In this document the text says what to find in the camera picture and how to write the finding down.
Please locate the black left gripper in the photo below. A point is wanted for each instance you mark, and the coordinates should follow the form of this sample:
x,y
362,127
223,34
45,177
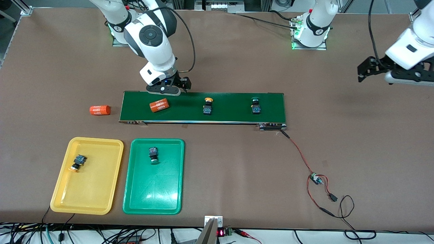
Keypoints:
x,y
375,65

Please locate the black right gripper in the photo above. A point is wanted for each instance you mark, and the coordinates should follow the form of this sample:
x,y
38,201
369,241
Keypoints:
x,y
178,81

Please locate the yellow push button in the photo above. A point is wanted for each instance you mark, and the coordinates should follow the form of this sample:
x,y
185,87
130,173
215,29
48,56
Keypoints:
x,y
78,161
208,109

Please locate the orange 4680 cylinder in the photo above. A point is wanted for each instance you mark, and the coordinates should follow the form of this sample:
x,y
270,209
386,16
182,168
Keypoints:
x,y
159,105
100,110

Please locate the green push button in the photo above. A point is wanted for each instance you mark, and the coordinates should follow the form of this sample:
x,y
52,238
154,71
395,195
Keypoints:
x,y
255,108
153,154

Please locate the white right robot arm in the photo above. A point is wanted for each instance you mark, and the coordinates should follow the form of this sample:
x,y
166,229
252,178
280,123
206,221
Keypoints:
x,y
156,54

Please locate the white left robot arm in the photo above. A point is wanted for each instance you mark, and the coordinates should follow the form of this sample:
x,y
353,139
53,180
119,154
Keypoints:
x,y
400,56

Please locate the green conveyor belt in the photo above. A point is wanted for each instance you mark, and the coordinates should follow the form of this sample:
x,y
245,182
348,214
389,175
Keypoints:
x,y
230,108

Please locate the white light fixture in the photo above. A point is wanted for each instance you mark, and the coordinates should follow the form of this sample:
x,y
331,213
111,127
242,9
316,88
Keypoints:
x,y
220,6

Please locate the green plastic tray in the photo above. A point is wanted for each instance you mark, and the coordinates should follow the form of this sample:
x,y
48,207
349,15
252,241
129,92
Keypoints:
x,y
154,186

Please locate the small green controller board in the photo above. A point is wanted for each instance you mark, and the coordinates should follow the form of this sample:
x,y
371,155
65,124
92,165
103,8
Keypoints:
x,y
315,178

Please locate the yellow plastic tray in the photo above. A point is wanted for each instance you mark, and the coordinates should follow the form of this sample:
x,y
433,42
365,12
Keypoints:
x,y
88,193

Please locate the red digit display module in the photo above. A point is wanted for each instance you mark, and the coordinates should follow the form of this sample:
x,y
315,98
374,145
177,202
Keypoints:
x,y
221,232

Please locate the red clip lead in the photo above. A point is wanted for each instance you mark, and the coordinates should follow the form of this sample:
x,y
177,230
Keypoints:
x,y
242,232

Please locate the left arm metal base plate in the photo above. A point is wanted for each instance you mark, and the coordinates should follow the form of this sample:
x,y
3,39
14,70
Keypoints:
x,y
308,48

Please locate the aluminium frame profile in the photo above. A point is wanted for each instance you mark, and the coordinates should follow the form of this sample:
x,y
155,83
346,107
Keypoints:
x,y
346,5
257,5
183,4

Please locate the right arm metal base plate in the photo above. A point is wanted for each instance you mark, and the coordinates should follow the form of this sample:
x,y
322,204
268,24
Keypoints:
x,y
117,43

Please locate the grey metal camera stand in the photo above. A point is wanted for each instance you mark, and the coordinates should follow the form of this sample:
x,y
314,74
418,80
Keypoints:
x,y
208,234

